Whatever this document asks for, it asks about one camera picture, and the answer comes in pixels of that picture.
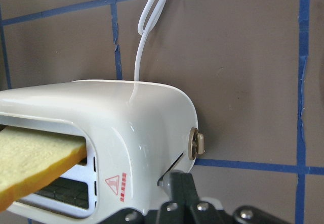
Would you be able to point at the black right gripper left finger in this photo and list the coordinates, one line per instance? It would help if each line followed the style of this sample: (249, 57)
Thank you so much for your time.
(130, 215)

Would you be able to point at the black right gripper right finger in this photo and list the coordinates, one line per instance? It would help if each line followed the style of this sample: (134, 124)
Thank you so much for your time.
(184, 205)

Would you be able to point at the white two-slot toaster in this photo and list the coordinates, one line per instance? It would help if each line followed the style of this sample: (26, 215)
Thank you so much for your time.
(135, 132)

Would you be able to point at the toast slice in toaster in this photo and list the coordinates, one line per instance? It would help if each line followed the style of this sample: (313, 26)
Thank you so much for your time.
(32, 159)

